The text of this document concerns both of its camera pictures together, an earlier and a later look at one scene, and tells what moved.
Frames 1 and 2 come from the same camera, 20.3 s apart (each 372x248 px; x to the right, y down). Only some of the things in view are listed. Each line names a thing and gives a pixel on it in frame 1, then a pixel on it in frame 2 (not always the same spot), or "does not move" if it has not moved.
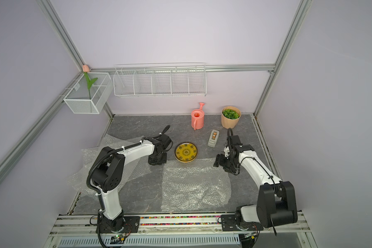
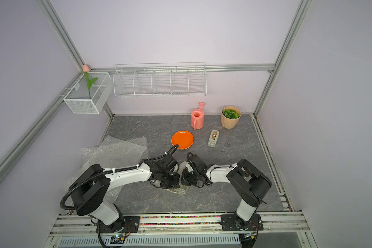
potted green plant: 230,116 does not move
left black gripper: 152,162 to 173,184
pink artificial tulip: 90,82 does not move
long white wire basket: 160,79 does not move
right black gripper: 219,161 to 183,180
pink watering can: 198,117 does not move
